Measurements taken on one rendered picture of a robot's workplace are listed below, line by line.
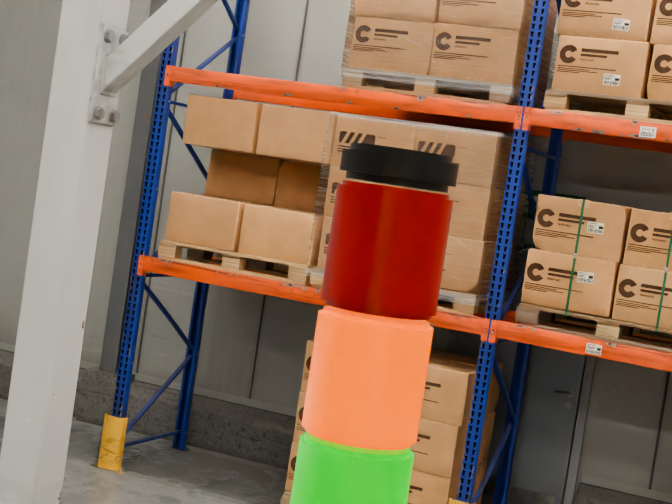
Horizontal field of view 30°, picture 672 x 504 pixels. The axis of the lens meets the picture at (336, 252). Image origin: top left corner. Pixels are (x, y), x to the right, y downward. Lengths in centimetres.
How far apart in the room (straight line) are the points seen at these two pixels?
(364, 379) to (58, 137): 260
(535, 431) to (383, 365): 912
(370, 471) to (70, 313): 261
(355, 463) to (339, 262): 8
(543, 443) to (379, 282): 913
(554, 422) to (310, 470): 907
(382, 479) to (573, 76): 782
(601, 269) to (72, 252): 553
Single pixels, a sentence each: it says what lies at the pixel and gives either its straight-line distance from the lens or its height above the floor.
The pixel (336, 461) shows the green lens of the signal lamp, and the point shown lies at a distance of 52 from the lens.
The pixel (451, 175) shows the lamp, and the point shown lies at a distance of 52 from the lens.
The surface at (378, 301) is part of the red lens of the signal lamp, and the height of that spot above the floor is 228.
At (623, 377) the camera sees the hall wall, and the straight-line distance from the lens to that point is 952.
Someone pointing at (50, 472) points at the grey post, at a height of 153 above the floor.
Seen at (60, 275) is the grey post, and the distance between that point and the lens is 307.
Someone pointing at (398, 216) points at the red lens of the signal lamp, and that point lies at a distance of 51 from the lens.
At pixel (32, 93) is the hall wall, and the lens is 1168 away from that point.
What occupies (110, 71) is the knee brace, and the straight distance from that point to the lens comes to 306.
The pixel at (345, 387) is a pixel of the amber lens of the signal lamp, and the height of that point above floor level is 224.
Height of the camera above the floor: 232
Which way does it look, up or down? 3 degrees down
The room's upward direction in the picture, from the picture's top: 8 degrees clockwise
